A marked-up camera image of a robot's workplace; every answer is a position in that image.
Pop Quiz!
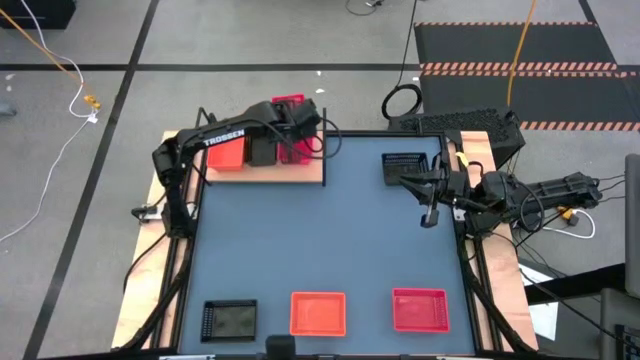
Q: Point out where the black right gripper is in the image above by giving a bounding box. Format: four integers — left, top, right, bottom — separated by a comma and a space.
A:
397, 149, 475, 230

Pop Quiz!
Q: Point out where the red plastic slatted basket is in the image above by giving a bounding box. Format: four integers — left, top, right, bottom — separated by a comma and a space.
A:
272, 93, 306, 112
276, 134, 321, 166
391, 287, 451, 335

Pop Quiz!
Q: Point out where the black plastic slatted basket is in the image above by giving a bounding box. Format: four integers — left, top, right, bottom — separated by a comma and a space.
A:
248, 135, 279, 168
381, 152, 431, 187
200, 298, 259, 344

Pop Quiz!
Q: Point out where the orange plastic slatted basket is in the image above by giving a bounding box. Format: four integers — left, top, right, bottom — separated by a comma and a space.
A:
206, 137, 247, 172
289, 291, 348, 338

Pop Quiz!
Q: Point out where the black shelf end panel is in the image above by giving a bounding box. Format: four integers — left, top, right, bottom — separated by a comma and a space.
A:
321, 107, 327, 189

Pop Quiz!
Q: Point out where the wooden shelf board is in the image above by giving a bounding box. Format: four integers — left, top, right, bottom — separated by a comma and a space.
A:
204, 130, 325, 185

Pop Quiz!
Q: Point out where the black perforated computer case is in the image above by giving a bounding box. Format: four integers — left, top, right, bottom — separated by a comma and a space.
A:
388, 106, 527, 169

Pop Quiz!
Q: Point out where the wooden table side panel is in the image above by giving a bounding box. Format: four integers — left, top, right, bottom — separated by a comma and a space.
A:
110, 130, 206, 350
459, 130, 540, 351

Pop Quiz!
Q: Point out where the black striped floor mat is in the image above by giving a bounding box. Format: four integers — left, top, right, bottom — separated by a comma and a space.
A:
419, 69, 640, 132
413, 21, 621, 71

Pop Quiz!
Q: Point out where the white paper sheet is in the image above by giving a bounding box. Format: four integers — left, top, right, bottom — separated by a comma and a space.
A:
519, 264, 560, 342

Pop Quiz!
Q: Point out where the black desk edge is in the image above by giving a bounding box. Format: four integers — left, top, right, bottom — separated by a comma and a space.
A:
524, 262, 640, 306

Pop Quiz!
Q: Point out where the black rounded box object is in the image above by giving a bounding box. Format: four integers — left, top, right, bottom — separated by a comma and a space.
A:
264, 334, 297, 360

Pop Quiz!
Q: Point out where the black floor box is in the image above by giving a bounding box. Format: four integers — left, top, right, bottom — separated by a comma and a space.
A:
0, 0, 77, 30

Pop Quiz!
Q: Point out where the black aluminium table frame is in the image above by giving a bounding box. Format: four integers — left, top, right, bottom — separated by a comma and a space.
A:
119, 130, 539, 360

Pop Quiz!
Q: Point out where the black shelf side bracket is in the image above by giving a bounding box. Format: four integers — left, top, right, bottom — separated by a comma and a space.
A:
194, 106, 219, 132

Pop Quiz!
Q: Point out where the black coiled floor cable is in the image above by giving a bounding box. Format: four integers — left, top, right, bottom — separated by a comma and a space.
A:
381, 0, 424, 121

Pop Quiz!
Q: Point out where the yellow hanging cable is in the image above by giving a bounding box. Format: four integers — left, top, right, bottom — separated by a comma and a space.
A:
507, 0, 539, 108

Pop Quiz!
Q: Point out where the white power cable loop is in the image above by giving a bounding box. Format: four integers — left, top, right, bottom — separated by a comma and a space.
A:
542, 208, 597, 240

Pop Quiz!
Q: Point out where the black cable connector block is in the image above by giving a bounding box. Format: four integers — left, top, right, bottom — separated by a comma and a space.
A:
130, 203, 166, 224

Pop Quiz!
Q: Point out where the white floor cable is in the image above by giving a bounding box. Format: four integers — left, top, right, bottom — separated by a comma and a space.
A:
0, 0, 99, 244

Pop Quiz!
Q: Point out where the orange floor cable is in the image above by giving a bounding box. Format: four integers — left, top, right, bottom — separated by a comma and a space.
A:
0, 7, 101, 111

